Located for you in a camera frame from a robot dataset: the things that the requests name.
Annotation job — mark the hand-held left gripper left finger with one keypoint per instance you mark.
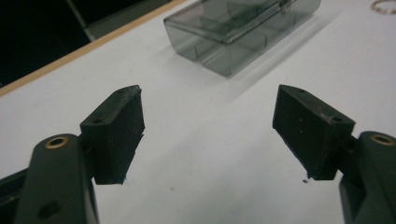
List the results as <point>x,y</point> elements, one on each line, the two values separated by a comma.
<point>115,137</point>

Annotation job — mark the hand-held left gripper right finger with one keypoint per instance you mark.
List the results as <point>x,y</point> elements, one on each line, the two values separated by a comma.
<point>308,137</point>

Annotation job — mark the transparent grey compartment box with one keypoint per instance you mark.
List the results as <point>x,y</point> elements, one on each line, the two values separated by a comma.
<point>236,37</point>

